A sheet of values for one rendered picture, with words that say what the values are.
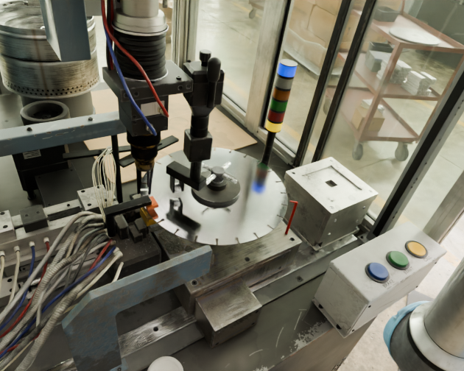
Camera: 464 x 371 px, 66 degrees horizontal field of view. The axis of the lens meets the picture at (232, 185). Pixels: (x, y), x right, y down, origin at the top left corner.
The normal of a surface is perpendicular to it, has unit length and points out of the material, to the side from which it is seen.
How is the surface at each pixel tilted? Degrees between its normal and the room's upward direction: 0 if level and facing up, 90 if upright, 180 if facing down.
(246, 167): 0
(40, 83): 90
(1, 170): 0
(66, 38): 90
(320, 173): 0
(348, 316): 90
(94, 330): 90
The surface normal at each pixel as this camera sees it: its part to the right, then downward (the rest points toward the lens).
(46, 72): 0.34, 0.64
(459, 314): -0.89, 0.31
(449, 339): -0.74, 0.45
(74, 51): 0.54, 0.59
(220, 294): 0.13, -0.76
